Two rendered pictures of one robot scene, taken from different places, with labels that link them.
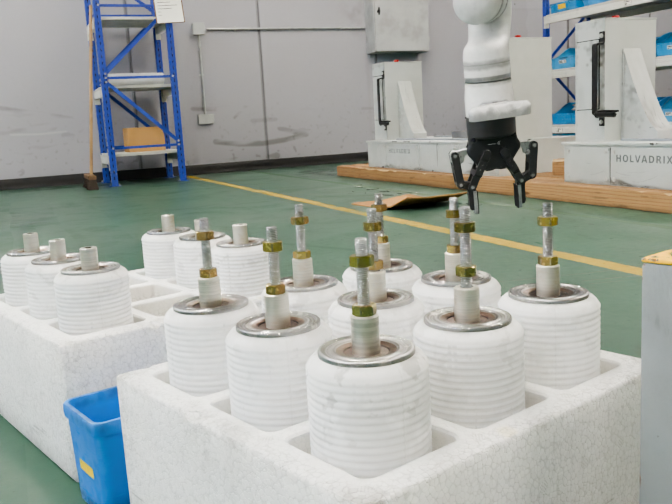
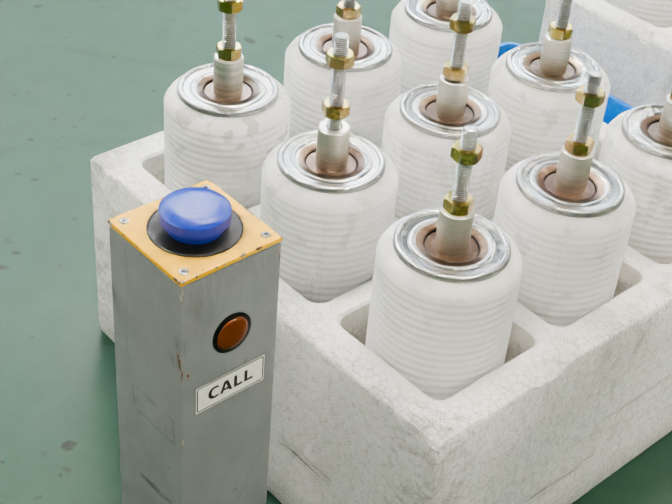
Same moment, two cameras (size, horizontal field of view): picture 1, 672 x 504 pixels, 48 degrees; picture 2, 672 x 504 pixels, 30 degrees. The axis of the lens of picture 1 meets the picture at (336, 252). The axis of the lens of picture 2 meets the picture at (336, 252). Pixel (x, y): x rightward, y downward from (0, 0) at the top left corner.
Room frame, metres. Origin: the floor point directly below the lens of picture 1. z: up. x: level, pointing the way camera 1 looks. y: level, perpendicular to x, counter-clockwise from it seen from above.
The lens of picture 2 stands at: (0.58, -0.84, 0.73)
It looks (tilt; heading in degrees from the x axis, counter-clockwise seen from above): 37 degrees down; 85
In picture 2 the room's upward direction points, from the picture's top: 5 degrees clockwise
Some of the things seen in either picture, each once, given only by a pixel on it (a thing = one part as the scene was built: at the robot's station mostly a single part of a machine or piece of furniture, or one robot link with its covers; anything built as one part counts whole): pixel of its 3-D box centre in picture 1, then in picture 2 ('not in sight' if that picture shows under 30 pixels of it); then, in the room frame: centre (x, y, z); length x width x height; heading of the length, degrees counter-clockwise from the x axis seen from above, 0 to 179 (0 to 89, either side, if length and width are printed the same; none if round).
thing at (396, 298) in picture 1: (375, 299); (449, 111); (0.73, -0.04, 0.25); 0.08 x 0.08 x 0.01
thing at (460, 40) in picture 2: (373, 246); (459, 48); (0.73, -0.04, 0.30); 0.01 x 0.01 x 0.08
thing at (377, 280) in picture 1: (375, 286); (451, 96); (0.73, -0.04, 0.26); 0.02 x 0.02 x 0.03
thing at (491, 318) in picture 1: (467, 319); (331, 162); (0.64, -0.11, 0.25); 0.08 x 0.08 x 0.01
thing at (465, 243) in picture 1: (465, 250); (337, 85); (0.64, -0.11, 0.31); 0.01 x 0.01 x 0.08
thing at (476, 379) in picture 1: (470, 418); (322, 264); (0.64, -0.11, 0.16); 0.10 x 0.10 x 0.18
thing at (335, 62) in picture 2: (464, 226); (340, 58); (0.64, -0.11, 0.33); 0.02 x 0.02 x 0.01; 75
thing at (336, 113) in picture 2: (466, 270); (335, 108); (0.64, -0.11, 0.30); 0.02 x 0.02 x 0.01; 75
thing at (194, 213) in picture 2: not in sight; (195, 220); (0.55, -0.28, 0.32); 0.04 x 0.04 x 0.02
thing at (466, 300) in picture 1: (466, 305); (332, 146); (0.64, -0.11, 0.26); 0.02 x 0.02 x 0.03
